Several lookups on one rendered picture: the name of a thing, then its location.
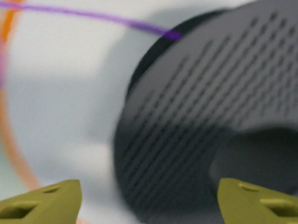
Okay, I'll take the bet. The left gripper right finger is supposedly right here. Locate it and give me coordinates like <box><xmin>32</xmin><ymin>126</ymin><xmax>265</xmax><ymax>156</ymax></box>
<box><xmin>217</xmin><ymin>178</ymin><xmax>298</xmax><ymax>224</ymax></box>

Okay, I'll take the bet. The white flat disc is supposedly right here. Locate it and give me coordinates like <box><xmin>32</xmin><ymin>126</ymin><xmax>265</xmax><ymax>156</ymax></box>
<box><xmin>9</xmin><ymin>0</ymin><xmax>241</xmax><ymax>224</ymax></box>

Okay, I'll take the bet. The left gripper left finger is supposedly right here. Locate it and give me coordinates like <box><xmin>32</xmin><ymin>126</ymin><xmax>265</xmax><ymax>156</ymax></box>
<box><xmin>0</xmin><ymin>179</ymin><xmax>83</xmax><ymax>224</ymax></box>

